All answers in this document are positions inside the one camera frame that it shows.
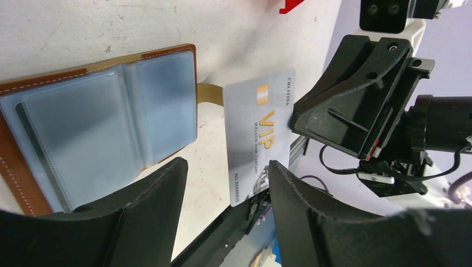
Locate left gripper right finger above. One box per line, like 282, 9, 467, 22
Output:
268, 160, 471, 266

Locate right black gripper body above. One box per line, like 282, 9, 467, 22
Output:
357, 58, 471, 197

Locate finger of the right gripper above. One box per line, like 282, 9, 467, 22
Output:
288, 34, 412, 160

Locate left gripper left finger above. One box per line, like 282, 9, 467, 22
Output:
1, 157, 188, 266

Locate brown leather card holder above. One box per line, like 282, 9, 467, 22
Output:
1, 43, 223, 216

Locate red left bin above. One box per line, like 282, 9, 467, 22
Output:
279, 0, 304, 14

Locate black cable loop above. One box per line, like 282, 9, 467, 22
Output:
318, 144, 461, 182

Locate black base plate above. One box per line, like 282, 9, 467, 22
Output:
171, 197, 270, 266

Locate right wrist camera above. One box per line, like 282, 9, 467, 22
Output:
357, 0, 469, 46

